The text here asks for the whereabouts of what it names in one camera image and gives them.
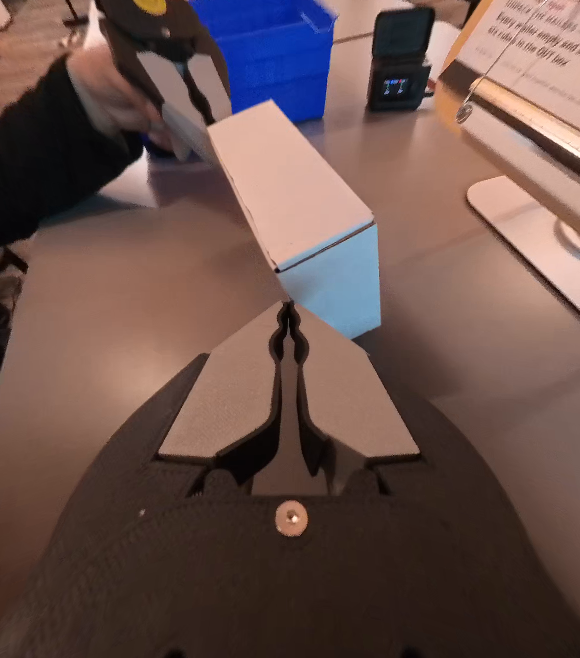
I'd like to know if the person's left hand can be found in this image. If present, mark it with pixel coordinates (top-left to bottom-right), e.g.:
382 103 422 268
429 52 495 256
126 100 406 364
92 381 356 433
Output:
66 44 176 153

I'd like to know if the instruction sheet on stand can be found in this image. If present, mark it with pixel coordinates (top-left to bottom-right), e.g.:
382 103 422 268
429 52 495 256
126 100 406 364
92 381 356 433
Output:
434 0 580 348

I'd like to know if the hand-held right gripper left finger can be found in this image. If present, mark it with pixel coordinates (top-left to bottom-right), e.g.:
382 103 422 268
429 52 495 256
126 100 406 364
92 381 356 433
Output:
158 301 290 486

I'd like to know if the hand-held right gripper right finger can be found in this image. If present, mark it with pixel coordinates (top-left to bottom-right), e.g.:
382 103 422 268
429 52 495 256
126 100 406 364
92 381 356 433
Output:
289 302 421 495

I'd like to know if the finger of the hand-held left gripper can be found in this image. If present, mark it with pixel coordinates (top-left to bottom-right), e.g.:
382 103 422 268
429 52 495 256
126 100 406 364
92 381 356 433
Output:
186 53 233 125
137 51 218 166

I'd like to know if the blue plastic bin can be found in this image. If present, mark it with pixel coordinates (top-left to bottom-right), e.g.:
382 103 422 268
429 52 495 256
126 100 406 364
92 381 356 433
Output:
190 0 338 124

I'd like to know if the printed instruction sheet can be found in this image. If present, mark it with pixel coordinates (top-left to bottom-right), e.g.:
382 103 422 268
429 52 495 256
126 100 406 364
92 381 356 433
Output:
457 0 580 150

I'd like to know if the person's left forearm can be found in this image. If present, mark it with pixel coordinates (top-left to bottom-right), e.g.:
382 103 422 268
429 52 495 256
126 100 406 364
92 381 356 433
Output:
0 54 144 254

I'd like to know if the white cardboard mailer box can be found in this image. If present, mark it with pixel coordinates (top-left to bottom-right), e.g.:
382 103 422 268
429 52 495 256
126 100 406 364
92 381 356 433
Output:
207 99 382 341

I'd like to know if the black charging case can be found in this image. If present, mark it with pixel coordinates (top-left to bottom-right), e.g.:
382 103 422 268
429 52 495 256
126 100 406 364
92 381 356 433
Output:
366 6 436 113

